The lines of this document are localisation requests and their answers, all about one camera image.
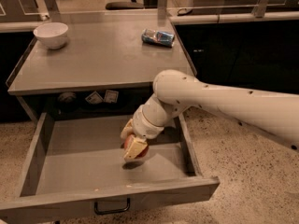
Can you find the black drawer handle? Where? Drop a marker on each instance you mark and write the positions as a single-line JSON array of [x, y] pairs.
[[111, 207]]

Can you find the blue silver drink can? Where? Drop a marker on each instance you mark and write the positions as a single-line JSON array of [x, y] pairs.
[[159, 38]]

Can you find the white paper tag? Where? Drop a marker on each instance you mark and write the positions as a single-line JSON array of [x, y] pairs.
[[94, 98], [111, 97]]

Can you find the white ceramic bowl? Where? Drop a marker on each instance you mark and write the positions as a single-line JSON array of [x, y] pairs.
[[53, 35]]

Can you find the white paper tag left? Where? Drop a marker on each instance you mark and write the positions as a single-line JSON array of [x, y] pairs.
[[94, 98]]

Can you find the round grey knob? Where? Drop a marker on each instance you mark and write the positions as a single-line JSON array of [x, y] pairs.
[[67, 97]]

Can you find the white paper tag right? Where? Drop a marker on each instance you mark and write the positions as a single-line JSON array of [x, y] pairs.
[[111, 97]]

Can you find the dark lower cabinet right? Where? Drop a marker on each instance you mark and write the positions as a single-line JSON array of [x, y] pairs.
[[259, 55]]

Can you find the grey counter cabinet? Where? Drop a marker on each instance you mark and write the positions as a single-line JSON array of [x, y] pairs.
[[104, 51]]

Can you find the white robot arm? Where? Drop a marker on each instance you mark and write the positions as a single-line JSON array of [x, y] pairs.
[[273, 114]]

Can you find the grey open top drawer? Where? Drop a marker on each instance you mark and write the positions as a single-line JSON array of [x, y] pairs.
[[74, 162]]

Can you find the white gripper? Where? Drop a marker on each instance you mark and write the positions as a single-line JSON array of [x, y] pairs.
[[146, 126]]

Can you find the black office chair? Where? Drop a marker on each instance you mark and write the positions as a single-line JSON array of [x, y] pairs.
[[123, 5]]

